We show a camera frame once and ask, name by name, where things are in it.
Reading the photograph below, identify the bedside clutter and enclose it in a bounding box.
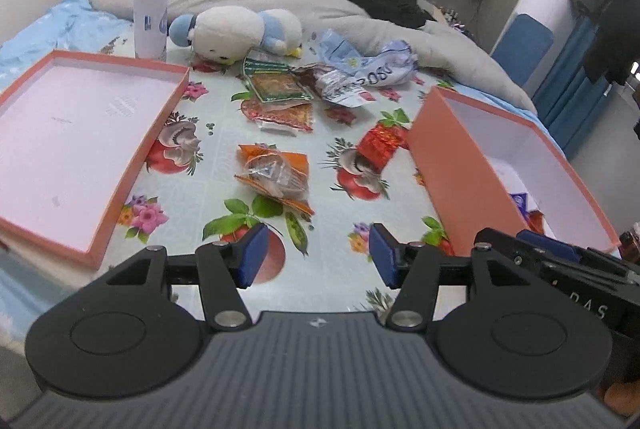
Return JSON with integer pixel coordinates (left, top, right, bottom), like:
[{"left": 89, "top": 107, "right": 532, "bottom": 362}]
[{"left": 440, "top": 6, "right": 481, "bottom": 40}]

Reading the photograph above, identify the grey duvet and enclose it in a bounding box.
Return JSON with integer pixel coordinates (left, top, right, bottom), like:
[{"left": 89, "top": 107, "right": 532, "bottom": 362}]
[{"left": 84, "top": 0, "right": 538, "bottom": 115}]

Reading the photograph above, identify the deep pink box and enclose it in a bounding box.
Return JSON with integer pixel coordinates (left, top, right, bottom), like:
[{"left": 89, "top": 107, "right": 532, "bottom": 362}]
[{"left": 407, "top": 86, "right": 621, "bottom": 257}]

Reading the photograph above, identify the black hanging garment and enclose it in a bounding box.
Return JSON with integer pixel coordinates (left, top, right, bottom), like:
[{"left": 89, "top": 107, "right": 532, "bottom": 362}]
[{"left": 582, "top": 0, "right": 640, "bottom": 85}]

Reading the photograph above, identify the large orange snack packet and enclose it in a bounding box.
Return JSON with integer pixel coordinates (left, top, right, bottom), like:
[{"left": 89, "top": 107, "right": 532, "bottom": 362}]
[{"left": 242, "top": 102, "right": 316, "bottom": 137}]

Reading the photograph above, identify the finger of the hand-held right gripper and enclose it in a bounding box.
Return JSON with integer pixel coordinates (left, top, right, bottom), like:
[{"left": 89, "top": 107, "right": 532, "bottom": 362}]
[
  {"left": 515, "top": 229, "right": 640, "bottom": 282},
  {"left": 474, "top": 228, "right": 551, "bottom": 275}
]

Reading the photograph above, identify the crumpled blue and white bag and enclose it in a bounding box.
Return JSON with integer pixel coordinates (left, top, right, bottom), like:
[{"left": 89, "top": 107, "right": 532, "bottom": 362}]
[{"left": 317, "top": 28, "right": 418, "bottom": 87}]

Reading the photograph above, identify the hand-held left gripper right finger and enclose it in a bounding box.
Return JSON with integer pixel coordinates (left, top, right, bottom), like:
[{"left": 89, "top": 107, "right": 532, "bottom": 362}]
[{"left": 370, "top": 223, "right": 543, "bottom": 332}]

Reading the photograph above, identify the blue chair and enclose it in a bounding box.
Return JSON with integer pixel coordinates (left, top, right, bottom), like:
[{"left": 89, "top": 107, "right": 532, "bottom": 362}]
[{"left": 492, "top": 13, "right": 553, "bottom": 87}]

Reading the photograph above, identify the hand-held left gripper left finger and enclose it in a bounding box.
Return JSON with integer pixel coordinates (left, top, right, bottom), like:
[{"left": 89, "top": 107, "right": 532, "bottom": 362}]
[{"left": 105, "top": 224, "right": 271, "bottom": 331}]

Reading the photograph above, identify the red and white snack packet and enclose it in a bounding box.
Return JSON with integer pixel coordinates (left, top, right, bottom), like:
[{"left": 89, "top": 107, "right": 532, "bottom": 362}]
[{"left": 300, "top": 64, "right": 376, "bottom": 107}]

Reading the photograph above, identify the white and blue plush penguin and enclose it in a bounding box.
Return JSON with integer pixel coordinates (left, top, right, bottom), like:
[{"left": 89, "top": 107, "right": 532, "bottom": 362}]
[{"left": 168, "top": 6, "right": 303, "bottom": 66}]

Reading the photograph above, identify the shallow pink box lid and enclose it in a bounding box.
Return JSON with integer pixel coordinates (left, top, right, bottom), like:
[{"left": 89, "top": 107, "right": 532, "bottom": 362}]
[{"left": 0, "top": 50, "right": 191, "bottom": 270}]

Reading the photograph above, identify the red foil snack packet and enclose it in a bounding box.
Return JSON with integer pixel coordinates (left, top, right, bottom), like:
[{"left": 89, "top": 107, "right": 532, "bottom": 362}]
[{"left": 357, "top": 122, "right": 408, "bottom": 172}]

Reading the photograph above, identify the small orange snack packet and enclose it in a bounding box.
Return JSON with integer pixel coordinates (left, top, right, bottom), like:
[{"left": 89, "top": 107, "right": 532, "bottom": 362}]
[{"left": 235, "top": 143, "right": 316, "bottom": 216}]

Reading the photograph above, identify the person's right hand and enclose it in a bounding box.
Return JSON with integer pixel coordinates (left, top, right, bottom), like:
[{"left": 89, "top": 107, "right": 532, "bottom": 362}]
[{"left": 602, "top": 380, "right": 640, "bottom": 418}]

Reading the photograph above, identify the green snack packet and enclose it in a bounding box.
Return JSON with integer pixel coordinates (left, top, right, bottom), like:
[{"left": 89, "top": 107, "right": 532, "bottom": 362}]
[{"left": 242, "top": 56, "right": 313, "bottom": 105}]

